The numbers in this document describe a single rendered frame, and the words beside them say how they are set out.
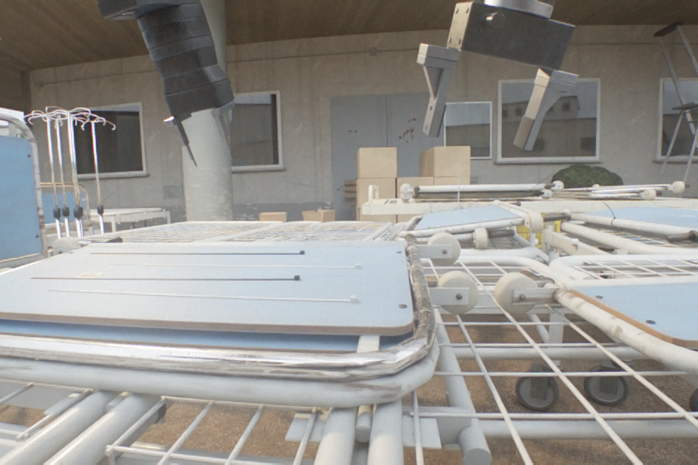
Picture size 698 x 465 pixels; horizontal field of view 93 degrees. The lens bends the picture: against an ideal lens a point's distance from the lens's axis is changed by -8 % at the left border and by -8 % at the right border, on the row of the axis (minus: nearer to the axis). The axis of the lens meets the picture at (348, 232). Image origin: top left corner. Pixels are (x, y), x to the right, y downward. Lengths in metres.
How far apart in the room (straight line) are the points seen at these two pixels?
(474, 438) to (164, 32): 0.52
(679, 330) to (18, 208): 1.42
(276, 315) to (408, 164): 6.00
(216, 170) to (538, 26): 4.45
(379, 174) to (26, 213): 3.18
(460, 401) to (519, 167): 6.37
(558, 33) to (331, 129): 6.10
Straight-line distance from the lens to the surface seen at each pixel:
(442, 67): 0.46
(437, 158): 4.02
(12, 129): 1.35
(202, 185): 4.73
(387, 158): 3.92
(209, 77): 0.47
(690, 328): 0.53
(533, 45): 0.49
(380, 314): 0.40
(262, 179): 6.76
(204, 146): 4.76
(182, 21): 0.47
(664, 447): 1.32
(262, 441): 1.16
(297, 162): 6.58
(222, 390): 0.36
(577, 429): 0.57
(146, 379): 0.39
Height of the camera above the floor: 0.69
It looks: 7 degrees down
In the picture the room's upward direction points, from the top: 1 degrees counter-clockwise
